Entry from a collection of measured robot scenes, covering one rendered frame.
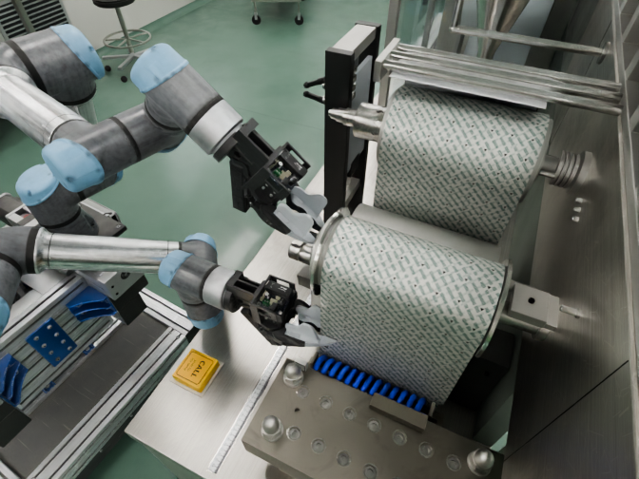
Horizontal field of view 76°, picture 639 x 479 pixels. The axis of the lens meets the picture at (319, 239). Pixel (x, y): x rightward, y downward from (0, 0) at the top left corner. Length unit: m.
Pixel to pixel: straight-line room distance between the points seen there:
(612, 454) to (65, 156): 0.67
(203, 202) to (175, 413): 1.90
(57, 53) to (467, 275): 0.87
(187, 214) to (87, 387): 1.19
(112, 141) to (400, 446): 0.65
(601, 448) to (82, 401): 1.70
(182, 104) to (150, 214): 2.13
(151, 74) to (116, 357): 1.43
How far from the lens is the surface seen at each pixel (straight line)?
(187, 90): 0.61
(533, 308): 0.61
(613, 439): 0.41
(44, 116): 0.77
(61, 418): 1.87
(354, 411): 0.76
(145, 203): 2.80
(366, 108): 0.76
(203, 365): 0.94
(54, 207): 1.34
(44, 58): 1.02
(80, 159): 0.66
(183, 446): 0.91
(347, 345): 0.73
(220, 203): 2.65
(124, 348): 1.90
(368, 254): 0.57
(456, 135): 0.69
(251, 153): 0.60
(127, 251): 0.94
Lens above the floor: 1.74
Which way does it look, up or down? 48 degrees down
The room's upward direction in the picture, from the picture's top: straight up
